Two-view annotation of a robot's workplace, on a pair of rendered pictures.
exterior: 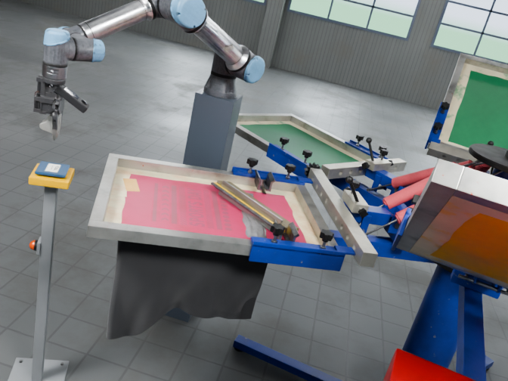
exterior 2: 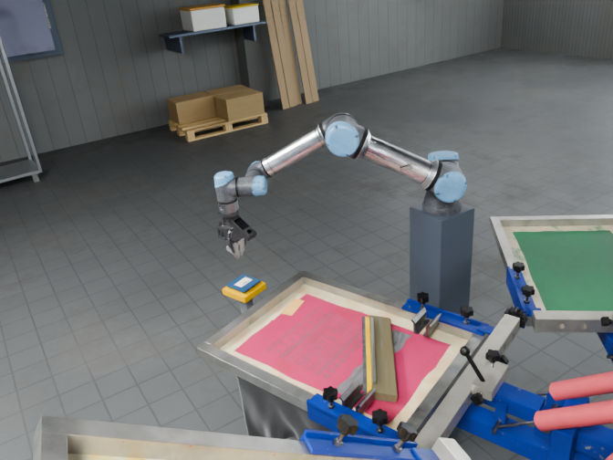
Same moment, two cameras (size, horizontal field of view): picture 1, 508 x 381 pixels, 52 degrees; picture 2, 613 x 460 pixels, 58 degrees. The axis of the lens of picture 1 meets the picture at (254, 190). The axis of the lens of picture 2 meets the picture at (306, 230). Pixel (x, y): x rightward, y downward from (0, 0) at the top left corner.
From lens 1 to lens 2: 1.32 m
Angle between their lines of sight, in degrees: 48
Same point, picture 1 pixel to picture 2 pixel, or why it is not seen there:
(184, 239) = (256, 379)
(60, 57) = (223, 196)
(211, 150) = (430, 269)
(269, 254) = (323, 418)
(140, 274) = (253, 396)
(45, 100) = (223, 229)
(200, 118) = (417, 235)
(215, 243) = (280, 391)
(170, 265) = (271, 397)
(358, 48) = not seen: outside the picture
